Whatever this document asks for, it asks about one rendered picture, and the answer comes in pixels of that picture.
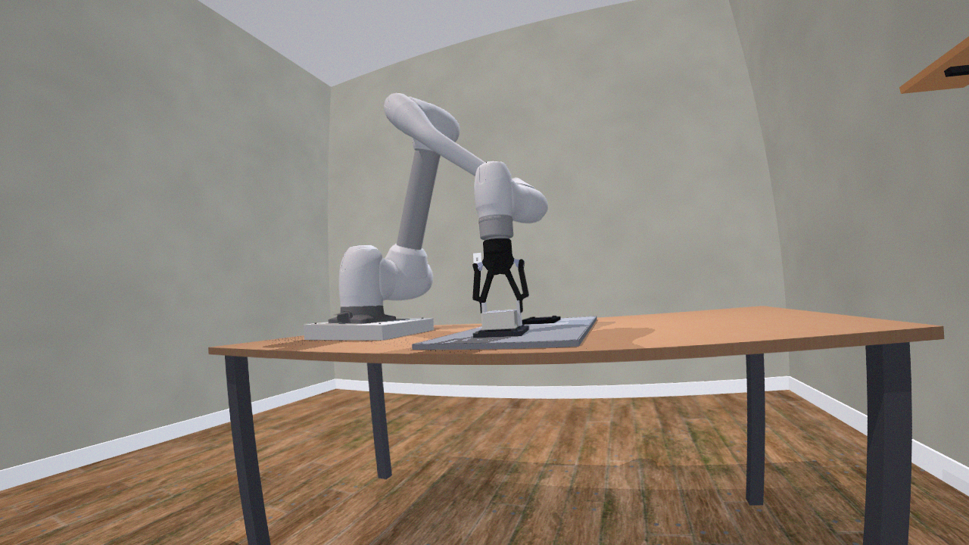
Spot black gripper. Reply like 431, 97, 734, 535
472, 238, 529, 326

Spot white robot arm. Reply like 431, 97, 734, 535
329, 93, 548, 324

